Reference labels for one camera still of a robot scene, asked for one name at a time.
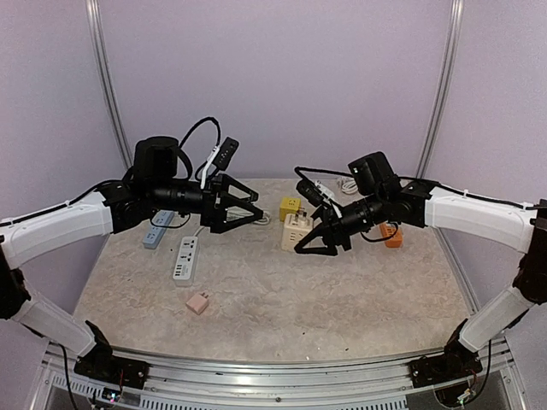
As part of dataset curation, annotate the left aluminium frame post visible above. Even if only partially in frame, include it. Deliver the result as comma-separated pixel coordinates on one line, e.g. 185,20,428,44
85,0,133,171

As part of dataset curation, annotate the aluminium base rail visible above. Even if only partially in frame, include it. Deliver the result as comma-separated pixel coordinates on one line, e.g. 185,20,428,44
40,337,526,410

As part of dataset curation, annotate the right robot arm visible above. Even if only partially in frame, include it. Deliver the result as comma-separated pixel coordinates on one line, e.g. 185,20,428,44
294,151,546,387

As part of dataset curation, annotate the pink usb charger plug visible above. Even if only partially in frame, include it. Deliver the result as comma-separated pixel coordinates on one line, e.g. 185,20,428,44
185,292,209,315

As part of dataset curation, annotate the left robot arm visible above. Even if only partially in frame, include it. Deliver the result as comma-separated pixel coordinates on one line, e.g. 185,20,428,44
1,136,263,380

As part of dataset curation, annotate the right aluminium frame post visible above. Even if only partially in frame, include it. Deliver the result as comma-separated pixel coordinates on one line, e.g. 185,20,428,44
415,0,465,178

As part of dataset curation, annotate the blue power strip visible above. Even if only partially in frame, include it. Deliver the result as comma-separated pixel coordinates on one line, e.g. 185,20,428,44
142,210,174,249

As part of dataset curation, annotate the aluminium frame post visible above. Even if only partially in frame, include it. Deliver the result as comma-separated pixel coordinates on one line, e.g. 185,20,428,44
415,0,465,178
85,0,133,171

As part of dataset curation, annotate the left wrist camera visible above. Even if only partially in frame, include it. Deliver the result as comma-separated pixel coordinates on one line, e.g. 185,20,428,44
200,137,239,189

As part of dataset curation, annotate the beige cube socket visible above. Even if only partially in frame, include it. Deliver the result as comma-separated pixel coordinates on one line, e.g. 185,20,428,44
280,208,315,251

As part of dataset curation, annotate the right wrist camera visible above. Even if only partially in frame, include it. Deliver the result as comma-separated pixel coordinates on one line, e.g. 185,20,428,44
296,179,339,211

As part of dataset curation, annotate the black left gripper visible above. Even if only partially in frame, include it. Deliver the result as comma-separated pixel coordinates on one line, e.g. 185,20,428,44
150,173,263,233

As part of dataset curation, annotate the yellow cube socket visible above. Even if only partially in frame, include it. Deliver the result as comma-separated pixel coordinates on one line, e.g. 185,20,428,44
279,196,303,222

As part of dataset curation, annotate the orange power strip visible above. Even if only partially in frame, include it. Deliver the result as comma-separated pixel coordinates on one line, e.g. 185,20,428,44
379,222,403,249

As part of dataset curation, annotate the white power strip cable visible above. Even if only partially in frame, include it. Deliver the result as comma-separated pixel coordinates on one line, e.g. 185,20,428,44
194,211,273,238

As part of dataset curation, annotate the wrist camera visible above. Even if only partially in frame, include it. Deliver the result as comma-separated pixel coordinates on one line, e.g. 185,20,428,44
296,179,339,211
200,137,239,189

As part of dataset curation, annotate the white power strip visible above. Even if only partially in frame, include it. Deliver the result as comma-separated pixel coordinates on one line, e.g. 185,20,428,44
172,236,200,287

